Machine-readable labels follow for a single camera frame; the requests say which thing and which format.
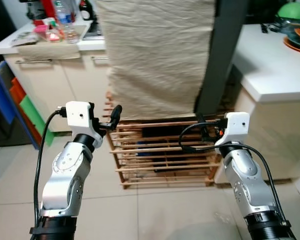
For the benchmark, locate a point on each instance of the beige counter towel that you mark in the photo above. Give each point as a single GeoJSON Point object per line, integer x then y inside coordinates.
{"type": "Point", "coordinates": [47, 50]}

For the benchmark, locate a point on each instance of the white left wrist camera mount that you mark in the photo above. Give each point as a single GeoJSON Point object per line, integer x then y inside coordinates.
{"type": "Point", "coordinates": [77, 115]}

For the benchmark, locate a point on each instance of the white counter cabinet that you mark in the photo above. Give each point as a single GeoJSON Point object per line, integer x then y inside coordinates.
{"type": "Point", "coordinates": [275, 70]}

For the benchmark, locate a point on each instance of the orange cutting board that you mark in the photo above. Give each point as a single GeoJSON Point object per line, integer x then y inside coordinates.
{"type": "Point", "coordinates": [17, 92]}

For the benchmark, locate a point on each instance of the green bowl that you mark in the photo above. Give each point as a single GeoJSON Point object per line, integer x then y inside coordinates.
{"type": "Point", "coordinates": [295, 11]}

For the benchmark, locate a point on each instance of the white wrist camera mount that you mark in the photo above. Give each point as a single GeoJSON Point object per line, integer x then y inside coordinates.
{"type": "Point", "coordinates": [236, 125]}
{"type": "Point", "coordinates": [77, 115]}

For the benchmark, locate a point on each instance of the pink plastic container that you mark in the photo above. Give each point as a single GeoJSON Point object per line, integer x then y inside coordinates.
{"type": "Point", "coordinates": [42, 29]}

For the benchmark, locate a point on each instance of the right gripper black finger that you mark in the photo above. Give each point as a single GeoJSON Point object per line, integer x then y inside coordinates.
{"type": "Point", "coordinates": [202, 125]}

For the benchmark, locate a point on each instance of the cream kitchen cabinet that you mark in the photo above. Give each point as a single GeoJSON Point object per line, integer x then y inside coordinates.
{"type": "Point", "coordinates": [65, 95]}

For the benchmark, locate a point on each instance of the black kitchen appliance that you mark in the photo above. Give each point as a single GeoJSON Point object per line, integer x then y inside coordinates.
{"type": "Point", "coordinates": [32, 7]}

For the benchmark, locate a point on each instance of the wooden slatted rack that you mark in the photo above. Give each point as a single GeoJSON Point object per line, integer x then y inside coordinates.
{"type": "Point", "coordinates": [160, 160]}

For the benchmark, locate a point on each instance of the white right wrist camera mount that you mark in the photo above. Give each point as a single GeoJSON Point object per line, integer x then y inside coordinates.
{"type": "Point", "coordinates": [236, 125]}

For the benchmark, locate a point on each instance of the beige wrinkled cloth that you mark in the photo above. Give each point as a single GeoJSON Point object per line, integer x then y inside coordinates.
{"type": "Point", "coordinates": [155, 50]}

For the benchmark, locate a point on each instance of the clear drinking glass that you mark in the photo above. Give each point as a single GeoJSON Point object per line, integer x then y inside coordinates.
{"type": "Point", "coordinates": [72, 34]}

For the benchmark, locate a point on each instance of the green cutting board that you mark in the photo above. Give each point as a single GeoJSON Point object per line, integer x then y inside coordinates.
{"type": "Point", "coordinates": [32, 117]}

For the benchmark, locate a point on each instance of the blue cutting board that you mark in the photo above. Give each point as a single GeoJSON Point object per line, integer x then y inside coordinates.
{"type": "Point", "coordinates": [1, 100]}

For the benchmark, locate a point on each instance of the orange plate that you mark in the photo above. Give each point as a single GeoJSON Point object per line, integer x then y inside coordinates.
{"type": "Point", "coordinates": [292, 48]}

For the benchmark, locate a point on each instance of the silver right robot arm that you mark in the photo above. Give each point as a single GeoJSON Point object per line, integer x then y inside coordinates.
{"type": "Point", "coordinates": [245, 175]}

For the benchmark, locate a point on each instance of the red kitchen item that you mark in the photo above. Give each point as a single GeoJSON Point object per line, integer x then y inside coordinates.
{"type": "Point", "coordinates": [47, 7]}

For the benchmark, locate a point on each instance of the clear plastic bottle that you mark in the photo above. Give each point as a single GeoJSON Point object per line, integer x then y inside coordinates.
{"type": "Point", "coordinates": [65, 12]}

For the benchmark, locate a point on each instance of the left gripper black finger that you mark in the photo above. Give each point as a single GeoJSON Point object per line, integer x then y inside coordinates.
{"type": "Point", "coordinates": [116, 114]}
{"type": "Point", "coordinates": [92, 109]}

